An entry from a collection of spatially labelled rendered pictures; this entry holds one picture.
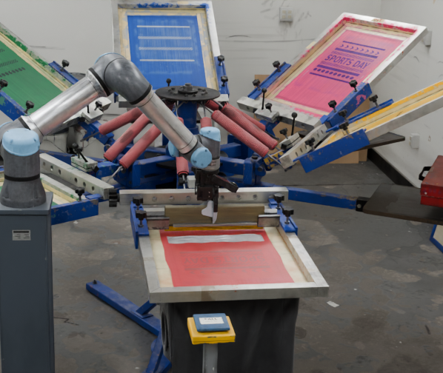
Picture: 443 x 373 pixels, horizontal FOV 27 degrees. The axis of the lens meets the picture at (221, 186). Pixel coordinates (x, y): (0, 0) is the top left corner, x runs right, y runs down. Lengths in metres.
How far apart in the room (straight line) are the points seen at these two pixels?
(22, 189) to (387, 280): 3.06
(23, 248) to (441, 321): 2.76
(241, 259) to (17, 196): 0.82
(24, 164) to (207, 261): 0.73
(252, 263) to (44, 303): 0.73
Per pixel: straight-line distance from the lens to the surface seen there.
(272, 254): 3.36
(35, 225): 3.09
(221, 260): 3.29
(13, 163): 3.06
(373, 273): 5.72
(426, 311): 5.32
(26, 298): 3.20
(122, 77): 3.11
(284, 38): 7.70
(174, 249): 3.38
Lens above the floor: 2.24
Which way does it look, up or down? 18 degrees down
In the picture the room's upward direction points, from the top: 2 degrees clockwise
